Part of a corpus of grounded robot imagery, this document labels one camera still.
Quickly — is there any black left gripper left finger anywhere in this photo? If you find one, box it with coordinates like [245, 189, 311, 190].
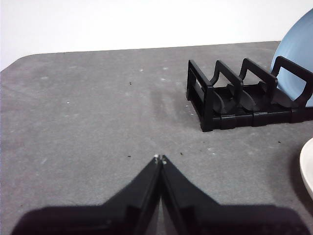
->
[11, 156, 162, 235]

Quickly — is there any pale yellow plate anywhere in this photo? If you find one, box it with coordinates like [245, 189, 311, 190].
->
[299, 138, 313, 201]

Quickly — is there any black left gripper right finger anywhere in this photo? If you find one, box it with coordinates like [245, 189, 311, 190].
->
[160, 154, 307, 235]

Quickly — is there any black plate rack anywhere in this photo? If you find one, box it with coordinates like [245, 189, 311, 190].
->
[186, 55, 313, 133]

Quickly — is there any blue plate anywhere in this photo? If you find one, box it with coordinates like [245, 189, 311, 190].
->
[269, 8, 313, 109]

